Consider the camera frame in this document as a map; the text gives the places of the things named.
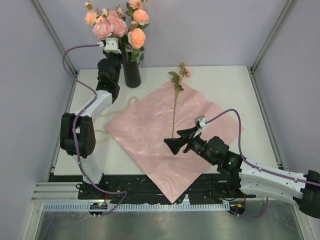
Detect aluminium front rail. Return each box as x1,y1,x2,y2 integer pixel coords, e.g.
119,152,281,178
31,181,86,202

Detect purple wrapping paper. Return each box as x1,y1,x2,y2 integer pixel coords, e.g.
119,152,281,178
105,81,239,203

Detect aluminium frame post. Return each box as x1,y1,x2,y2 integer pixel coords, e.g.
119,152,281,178
29,0,78,76
248,0,298,75

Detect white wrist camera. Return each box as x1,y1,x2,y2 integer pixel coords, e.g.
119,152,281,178
193,115,208,138
97,37,121,54

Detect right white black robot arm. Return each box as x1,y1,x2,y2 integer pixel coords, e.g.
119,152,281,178
164,127,320,219

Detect peach rose stem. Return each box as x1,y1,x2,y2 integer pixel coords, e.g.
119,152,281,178
84,2,105,27
125,27,146,65
125,0,150,30

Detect right aluminium frame post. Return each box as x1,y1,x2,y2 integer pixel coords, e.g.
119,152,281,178
248,0,298,75

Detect pink rose stem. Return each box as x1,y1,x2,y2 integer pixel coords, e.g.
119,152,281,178
107,11,128,38
92,8,114,41

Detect black conical vase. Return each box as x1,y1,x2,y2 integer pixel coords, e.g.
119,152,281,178
123,59,141,88

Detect left aluminium frame post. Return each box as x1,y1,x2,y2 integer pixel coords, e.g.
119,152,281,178
29,0,78,76

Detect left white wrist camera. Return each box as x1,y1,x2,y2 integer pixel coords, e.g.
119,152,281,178
97,37,121,54

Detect cream gold-lettered ribbon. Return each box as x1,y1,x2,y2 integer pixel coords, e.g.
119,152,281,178
94,96,139,144

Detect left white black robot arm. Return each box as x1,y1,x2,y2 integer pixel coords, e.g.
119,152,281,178
60,47,123,199

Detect white slotted cable duct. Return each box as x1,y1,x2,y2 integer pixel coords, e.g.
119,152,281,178
42,201,230,212

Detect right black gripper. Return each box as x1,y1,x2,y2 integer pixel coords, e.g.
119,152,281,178
164,125,217,165

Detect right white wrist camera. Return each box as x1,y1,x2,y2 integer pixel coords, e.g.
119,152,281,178
193,115,208,138

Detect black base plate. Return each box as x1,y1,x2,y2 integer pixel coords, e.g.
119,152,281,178
48,173,245,205

